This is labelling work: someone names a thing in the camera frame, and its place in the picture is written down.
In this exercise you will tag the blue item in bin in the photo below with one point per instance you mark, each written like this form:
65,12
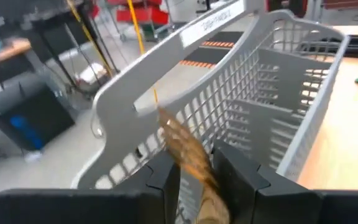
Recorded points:
26,130

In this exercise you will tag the grey plastic silverware caddy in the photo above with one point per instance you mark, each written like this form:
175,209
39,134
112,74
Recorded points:
117,124

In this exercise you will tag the black storage bin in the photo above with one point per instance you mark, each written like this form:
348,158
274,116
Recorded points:
42,105

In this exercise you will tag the black mat orange stripes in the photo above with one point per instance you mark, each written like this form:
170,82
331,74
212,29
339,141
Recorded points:
210,54

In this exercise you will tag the black tripod stand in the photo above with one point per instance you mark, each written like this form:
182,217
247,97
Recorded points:
102,46

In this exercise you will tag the red storage bin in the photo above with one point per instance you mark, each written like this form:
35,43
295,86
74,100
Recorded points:
148,15

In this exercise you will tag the wooden workbench top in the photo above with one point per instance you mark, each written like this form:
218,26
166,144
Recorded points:
5,53

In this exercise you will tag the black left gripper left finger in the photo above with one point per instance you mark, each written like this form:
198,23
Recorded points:
163,193

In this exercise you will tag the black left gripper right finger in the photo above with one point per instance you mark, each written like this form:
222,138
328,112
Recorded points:
244,193

